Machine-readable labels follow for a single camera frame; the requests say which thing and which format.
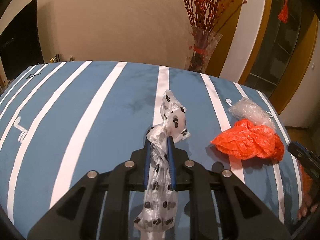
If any paw print plastic bag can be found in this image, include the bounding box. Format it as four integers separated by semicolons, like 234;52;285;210
134;90;190;233

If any orange plastic trash basket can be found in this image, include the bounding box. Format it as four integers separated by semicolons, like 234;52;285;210
299;164;313;210

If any person's right hand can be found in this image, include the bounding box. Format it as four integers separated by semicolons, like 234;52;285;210
297;194;319;220

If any small orange plastic bag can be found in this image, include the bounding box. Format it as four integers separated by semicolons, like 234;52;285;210
211;119;285;161

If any clear bubble plastic bag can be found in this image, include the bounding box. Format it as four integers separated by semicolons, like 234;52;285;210
228;97;276;132

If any blue white striped tablecloth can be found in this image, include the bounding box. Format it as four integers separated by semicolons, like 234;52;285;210
1;61;302;236

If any wooden framed glass door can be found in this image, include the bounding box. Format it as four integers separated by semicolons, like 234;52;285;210
239;0;319;113

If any red hanging tassel ornament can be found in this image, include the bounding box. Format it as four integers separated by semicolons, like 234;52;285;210
278;0;289;24

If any glass vase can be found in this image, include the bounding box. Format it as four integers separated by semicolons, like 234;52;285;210
185;27;223;73

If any black television screen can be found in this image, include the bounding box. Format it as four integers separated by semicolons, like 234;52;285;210
1;0;44;80

